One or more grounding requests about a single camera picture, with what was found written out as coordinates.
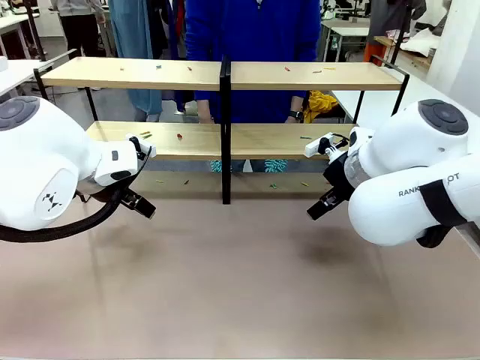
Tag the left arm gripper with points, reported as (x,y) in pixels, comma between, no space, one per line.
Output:
(127,197)

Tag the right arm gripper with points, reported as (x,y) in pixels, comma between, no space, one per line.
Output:
(337,176)

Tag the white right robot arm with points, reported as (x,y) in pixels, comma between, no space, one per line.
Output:
(405,150)

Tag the person's right forearm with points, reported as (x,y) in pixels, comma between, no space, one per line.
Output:
(203,104)

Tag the person's left forearm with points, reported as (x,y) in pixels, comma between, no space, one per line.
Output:
(297,104)

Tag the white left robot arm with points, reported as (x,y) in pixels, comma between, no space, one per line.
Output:
(45,161)

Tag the person's left hand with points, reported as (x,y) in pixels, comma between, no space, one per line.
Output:
(293,120)

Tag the person's right hand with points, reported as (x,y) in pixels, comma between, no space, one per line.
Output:
(206,116)

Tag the black wristwatch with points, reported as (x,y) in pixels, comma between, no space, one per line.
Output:
(297,114)

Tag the yellow cloth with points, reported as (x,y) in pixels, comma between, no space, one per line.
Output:
(318,105)

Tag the white table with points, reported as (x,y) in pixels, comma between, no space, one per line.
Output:
(375,103)
(18,73)

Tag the wooden background table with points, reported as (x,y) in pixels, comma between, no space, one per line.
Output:
(412,60)

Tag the light blue hanging garment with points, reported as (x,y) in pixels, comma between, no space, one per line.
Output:
(131,37)

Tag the royal blue hanging garment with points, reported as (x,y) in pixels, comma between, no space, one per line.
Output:
(171,37)

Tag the white desk with green sticker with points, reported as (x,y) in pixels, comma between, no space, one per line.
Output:
(347,28)

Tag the dark navy hanging garment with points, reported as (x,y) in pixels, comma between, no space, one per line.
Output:
(157,26)

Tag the person in blue sweater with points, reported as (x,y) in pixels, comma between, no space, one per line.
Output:
(255,33)

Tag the background person black trousers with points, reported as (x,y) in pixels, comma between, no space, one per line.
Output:
(80,33)

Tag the white cloth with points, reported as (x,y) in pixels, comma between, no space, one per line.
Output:
(420,43)

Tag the red and grey hanging garment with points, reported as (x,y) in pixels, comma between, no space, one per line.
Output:
(180,22)

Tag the white background desk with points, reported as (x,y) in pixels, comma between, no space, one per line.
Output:
(15,22)

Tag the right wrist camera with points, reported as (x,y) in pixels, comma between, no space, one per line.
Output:
(315,147)

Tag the wooden shelf rack black frame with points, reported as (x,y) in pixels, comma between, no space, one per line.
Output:
(168,73)

